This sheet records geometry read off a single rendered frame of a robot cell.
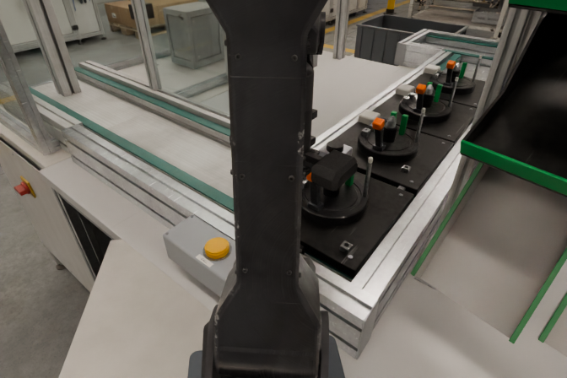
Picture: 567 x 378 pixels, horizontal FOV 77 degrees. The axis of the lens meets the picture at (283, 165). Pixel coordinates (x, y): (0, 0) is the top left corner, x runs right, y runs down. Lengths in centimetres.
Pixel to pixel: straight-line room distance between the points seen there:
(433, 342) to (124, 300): 52
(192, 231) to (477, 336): 50
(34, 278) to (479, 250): 196
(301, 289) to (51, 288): 188
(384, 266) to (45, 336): 156
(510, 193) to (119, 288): 66
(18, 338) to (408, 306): 162
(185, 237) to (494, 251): 47
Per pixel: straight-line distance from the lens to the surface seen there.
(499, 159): 44
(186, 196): 75
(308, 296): 24
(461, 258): 56
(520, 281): 56
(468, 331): 71
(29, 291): 211
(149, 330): 68
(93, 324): 72
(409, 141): 89
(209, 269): 60
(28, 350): 190
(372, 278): 60
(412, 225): 70
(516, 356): 72
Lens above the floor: 141
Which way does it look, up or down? 34 degrees down
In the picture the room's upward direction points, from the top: straight up
